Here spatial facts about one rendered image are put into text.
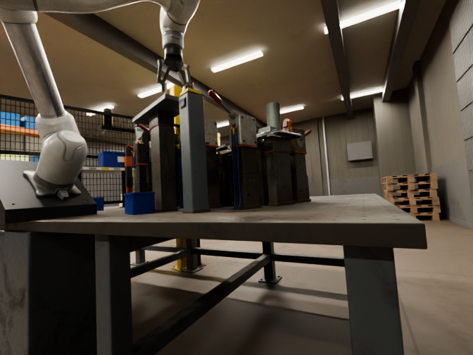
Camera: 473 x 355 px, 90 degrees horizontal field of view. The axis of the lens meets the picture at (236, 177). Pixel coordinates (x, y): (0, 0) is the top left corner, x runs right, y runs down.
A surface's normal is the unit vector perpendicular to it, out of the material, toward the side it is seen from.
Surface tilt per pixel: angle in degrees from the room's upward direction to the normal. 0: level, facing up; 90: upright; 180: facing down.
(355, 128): 90
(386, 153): 90
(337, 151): 90
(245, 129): 90
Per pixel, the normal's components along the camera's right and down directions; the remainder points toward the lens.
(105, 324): -0.47, -0.04
